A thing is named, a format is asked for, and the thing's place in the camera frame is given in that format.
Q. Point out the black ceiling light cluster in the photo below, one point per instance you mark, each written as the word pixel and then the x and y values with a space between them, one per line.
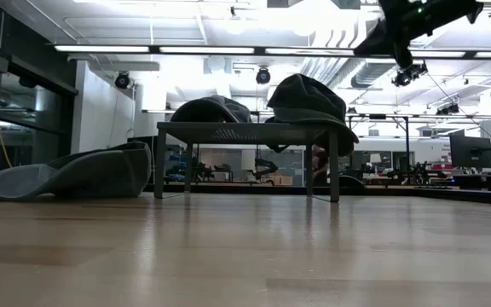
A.
pixel 409 76

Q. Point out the black ceiling spotlight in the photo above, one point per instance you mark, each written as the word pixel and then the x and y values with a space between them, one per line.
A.
pixel 122 80
pixel 263 76

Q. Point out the black cap with white label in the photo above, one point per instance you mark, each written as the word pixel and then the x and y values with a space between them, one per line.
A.
pixel 305 96

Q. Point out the grey perforated metal riser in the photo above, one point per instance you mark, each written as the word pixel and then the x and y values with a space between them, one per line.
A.
pixel 186 127

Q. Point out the person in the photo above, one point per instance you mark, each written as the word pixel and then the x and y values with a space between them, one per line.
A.
pixel 320 164

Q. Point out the black background robot arm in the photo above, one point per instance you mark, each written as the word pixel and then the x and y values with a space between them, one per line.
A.
pixel 267 167

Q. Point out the grey cap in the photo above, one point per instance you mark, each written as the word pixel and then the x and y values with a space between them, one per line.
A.
pixel 92 175
pixel 211 111

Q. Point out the silver ventilation duct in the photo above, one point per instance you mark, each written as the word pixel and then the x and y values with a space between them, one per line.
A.
pixel 339 59

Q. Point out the cardboard box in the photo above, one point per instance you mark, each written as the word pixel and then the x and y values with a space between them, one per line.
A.
pixel 281 180

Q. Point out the black metal stand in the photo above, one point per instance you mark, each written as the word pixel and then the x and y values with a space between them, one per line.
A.
pixel 407 145

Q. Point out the black aluminium table frame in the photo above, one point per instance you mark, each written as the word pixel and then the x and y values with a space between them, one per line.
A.
pixel 441 194

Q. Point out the black computer monitor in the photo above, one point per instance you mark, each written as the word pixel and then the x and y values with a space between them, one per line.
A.
pixel 470 151

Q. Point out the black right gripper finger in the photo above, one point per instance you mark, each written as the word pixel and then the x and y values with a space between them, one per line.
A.
pixel 404 55
pixel 375 42

